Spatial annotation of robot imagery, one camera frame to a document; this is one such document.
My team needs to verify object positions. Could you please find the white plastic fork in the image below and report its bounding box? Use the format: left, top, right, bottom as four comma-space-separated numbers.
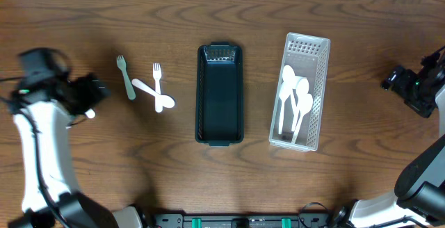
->
153, 63, 163, 113
84, 108, 96, 119

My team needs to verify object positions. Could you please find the pale green plastic fork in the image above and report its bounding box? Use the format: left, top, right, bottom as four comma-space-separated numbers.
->
116, 55, 136, 100

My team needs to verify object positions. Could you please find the white plastic spoon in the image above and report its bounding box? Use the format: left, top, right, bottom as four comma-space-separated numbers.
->
292, 93, 314, 144
282, 65, 298, 116
131, 79, 175, 108
291, 78, 309, 131
278, 82, 292, 135

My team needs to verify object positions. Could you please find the clear plastic perforated basket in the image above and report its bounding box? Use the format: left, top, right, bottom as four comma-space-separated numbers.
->
269, 33, 330, 152

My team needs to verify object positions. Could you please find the black plastic basket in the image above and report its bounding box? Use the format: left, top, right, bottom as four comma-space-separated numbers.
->
195, 42, 244, 147

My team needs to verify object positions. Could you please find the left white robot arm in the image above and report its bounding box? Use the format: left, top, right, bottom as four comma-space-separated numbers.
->
7, 74, 118, 227

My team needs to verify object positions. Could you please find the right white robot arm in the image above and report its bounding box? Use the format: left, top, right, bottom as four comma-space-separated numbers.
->
330, 65, 444, 227

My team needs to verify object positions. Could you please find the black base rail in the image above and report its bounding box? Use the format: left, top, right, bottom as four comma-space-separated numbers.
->
154, 213, 330, 228

